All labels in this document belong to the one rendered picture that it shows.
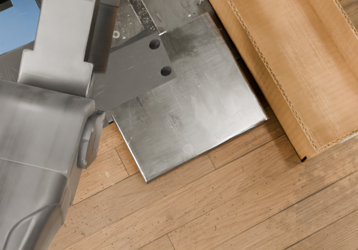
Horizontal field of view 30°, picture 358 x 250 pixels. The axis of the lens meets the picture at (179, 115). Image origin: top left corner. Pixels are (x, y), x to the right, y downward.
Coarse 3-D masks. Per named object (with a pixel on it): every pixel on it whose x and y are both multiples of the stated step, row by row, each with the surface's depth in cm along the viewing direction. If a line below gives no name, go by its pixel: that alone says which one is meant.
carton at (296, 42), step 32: (224, 0) 81; (256, 0) 87; (288, 0) 87; (320, 0) 84; (256, 32) 86; (288, 32) 86; (320, 32) 87; (352, 32) 80; (256, 64) 81; (288, 64) 85; (320, 64) 85; (352, 64) 84; (288, 96) 84; (320, 96) 84; (352, 96) 84; (288, 128) 81; (320, 128) 83; (352, 128) 83
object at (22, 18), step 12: (12, 0) 77; (24, 0) 77; (0, 12) 76; (12, 12) 76; (24, 12) 76; (36, 12) 77; (0, 24) 76; (12, 24) 76; (24, 24) 76; (36, 24) 76; (0, 36) 76; (12, 36) 76; (24, 36) 76; (0, 48) 75; (12, 48) 75
